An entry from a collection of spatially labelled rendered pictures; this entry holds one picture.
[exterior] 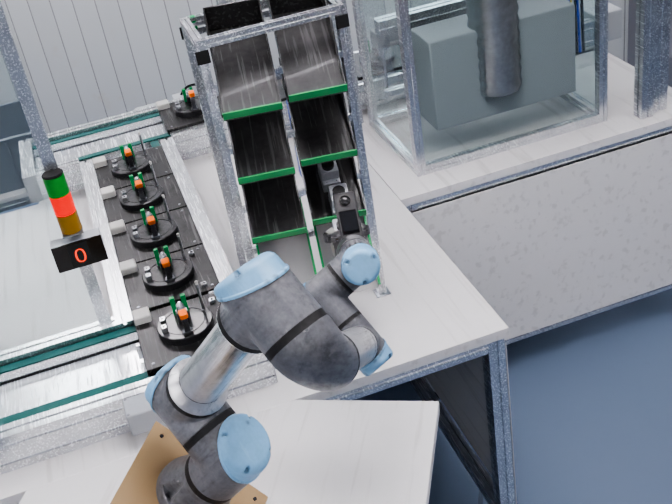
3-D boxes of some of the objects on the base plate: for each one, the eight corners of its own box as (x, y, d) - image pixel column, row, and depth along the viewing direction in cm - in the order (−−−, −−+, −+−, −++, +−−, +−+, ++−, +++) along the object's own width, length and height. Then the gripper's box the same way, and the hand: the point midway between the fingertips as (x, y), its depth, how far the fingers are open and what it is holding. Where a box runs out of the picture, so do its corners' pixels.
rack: (391, 294, 253) (349, 4, 210) (261, 335, 246) (190, 44, 203) (364, 256, 270) (321, -19, 227) (242, 294, 264) (174, 18, 220)
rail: (278, 382, 230) (269, 347, 224) (-98, 507, 213) (-117, 473, 207) (272, 369, 234) (263, 334, 228) (-96, 490, 217) (-115, 456, 211)
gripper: (330, 281, 196) (323, 261, 217) (386, 269, 196) (373, 250, 217) (322, 241, 194) (315, 225, 215) (378, 229, 195) (366, 214, 215)
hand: (343, 227), depth 214 cm, fingers closed on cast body, 4 cm apart
